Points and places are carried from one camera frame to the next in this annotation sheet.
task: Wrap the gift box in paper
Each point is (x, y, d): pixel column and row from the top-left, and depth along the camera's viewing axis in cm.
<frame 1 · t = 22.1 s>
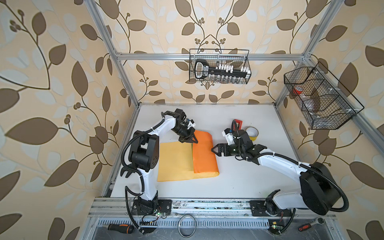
left hand: (198, 140, 86), fingers closed
right hand: (217, 150, 84), fingers open
red tape dispenser: (237, 124, 101), point 8 cm above the table
yellow tape roll: (253, 133, 104), point 2 cm above the table

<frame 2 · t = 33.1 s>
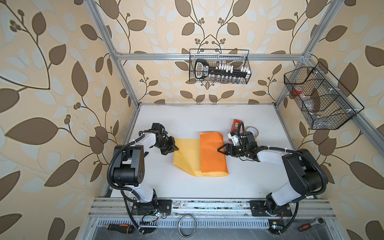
left hand: (179, 147, 90), fingers closed
right hand: (222, 152, 90), fingers open
the named things where they were.

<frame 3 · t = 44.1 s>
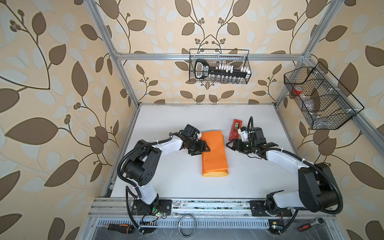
left hand: (208, 150, 88), fingers open
right hand: (231, 146, 88), fingers open
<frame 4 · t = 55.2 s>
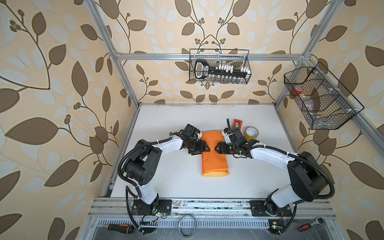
left hand: (208, 150, 88), fingers open
right hand: (219, 149, 89), fingers open
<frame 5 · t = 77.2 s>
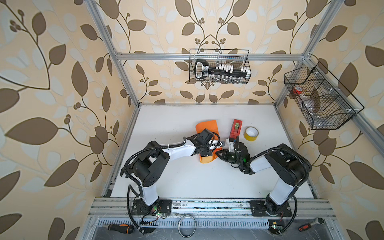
left hand: (210, 140, 92), fingers open
right hand: (215, 154, 92), fingers closed
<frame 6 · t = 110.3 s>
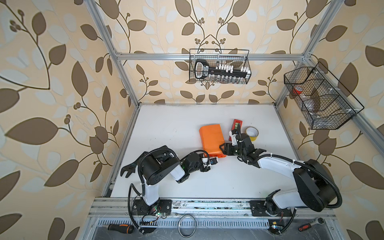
left hand: (213, 154, 88), fingers closed
right hand: (224, 148, 89), fingers open
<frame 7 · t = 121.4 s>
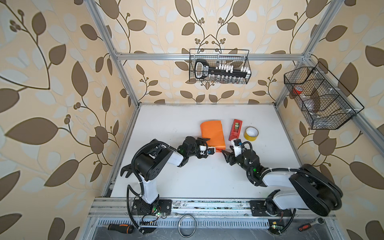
left hand: (209, 140, 92), fingers open
right hand: (227, 149, 87), fingers open
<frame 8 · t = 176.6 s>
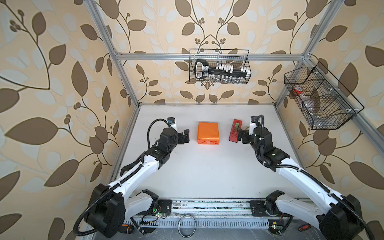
left hand: (182, 129, 82), fingers open
right hand: (247, 129, 80), fingers open
